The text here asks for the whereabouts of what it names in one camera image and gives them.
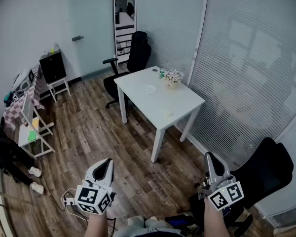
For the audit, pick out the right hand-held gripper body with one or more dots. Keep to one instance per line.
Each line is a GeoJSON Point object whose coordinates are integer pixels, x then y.
{"type": "Point", "coordinates": [224, 196]}

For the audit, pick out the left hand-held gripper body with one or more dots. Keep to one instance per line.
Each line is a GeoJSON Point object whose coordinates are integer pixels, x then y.
{"type": "Point", "coordinates": [88, 197]}

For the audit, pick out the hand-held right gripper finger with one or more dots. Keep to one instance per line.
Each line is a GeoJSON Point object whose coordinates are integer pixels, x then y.
{"type": "Point", "coordinates": [208, 169]}
{"type": "Point", "coordinates": [223, 171]}

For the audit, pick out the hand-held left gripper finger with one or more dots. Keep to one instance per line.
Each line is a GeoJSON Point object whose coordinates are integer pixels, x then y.
{"type": "Point", "coordinates": [91, 173]}
{"type": "Point", "coordinates": [109, 175]}

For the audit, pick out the small cream round object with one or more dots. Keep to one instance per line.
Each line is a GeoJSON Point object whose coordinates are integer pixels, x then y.
{"type": "Point", "coordinates": [168, 112]}

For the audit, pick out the white plate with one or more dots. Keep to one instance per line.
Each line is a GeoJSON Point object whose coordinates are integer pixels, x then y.
{"type": "Point", "coordinates": [149, 89]}

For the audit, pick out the person's left forearm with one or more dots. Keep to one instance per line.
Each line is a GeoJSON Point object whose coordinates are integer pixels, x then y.
{"type": "Point", "coordinates": [96, 226]}

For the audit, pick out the person's right forearm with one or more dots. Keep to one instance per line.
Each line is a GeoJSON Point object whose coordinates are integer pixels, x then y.
{"type": "Point", "coordinates": [214, 221]}

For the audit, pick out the white power strip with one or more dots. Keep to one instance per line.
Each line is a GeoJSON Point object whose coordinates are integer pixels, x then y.
{"type": "Point", "coordinates": [69, 201]}

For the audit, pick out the black device with blue screen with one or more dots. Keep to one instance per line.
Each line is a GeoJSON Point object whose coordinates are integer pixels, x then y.
{"type": "Point", "coordinates": [177, 221]}

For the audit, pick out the person's legs in grey trousers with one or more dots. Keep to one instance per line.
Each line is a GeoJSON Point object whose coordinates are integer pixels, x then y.
{"type": "Point", "coordinates": [148, 227]}

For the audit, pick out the green paper sheet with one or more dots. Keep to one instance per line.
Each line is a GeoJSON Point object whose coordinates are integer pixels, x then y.
{"type": "Point", "coordinates": [32, 135]}

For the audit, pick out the yellow paper sheet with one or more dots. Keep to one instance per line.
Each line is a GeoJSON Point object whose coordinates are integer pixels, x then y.
{"type": "Point", "coordinates": [35, 123]}

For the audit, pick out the white table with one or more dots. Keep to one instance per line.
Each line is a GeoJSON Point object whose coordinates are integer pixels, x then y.
{"type": "Point", "coordinates": [162, 102]}

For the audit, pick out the white folding rack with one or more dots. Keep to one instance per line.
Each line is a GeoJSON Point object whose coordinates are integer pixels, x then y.
{"type": "Point", "coordinates": [27, 110]}

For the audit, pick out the white stool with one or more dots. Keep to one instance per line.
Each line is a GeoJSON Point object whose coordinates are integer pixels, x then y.
{"type": "Point", "coordinates": [59, 84]}

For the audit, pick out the checkered tablecloth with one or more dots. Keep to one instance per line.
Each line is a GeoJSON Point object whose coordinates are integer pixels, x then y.
{"type": "Point", "coordinates": [17, 110]}

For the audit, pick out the pink flower bouquet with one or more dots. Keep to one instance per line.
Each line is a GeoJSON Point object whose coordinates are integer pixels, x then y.
{"type": "Point", "coordinates": [173, 76]}

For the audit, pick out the green drink can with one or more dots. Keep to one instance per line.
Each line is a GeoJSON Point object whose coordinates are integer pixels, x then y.
{"type": "Point", "coordinates": [161, 72]}

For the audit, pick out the teal device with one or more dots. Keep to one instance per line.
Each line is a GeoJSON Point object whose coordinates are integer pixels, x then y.
{"type": "Point", "coordinates": [8, 98]}

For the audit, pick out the black mini fridge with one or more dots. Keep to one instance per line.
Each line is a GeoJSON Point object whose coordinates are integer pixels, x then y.
{"type": "Point", "coordinates": [53, 67]}

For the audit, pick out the white countertop appliance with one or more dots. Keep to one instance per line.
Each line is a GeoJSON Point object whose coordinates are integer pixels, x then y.
{"type": "Point", "coordinates": [22, 79]}

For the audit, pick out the black office chair with headrest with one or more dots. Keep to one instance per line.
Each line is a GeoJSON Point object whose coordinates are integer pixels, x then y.
{"type": "Point", "coordinates": [138, 55]}

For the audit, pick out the clear bottle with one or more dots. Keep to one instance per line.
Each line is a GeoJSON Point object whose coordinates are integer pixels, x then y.
{"type": "Point", "coordinates": [56, 46]}

